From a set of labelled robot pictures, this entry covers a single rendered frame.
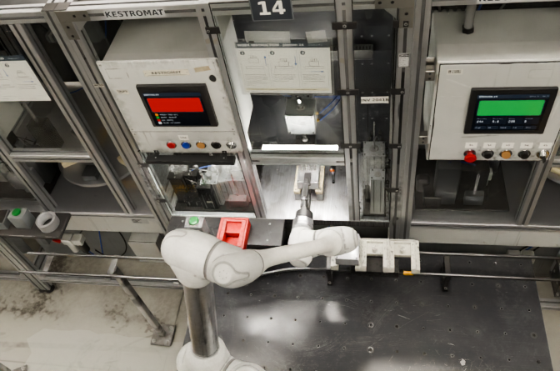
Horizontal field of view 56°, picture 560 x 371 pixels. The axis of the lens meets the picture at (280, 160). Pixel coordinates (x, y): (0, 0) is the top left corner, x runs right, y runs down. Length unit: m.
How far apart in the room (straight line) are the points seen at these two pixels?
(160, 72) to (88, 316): 2.04
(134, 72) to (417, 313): 1.51
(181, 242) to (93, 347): 1.80
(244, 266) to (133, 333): 1.81
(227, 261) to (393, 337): 0.99
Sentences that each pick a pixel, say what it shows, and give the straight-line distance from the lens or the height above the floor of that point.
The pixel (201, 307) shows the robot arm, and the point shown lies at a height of 1.24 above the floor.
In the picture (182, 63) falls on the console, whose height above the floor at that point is 1.82.
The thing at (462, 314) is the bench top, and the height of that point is 0.68.
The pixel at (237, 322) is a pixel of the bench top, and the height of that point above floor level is 0.68.
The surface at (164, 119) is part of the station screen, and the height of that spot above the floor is 1.58.
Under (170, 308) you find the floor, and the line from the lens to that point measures 3.36.
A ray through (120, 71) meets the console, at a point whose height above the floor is 1.79.
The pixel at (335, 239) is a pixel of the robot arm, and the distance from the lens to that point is 2.06.
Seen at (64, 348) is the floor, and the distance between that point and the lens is 3.52.
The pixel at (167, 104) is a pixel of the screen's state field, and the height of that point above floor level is 1.66.
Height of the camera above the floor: 2.88
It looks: 49 degrees down
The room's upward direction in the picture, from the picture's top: 12 degrees counter-clockwise
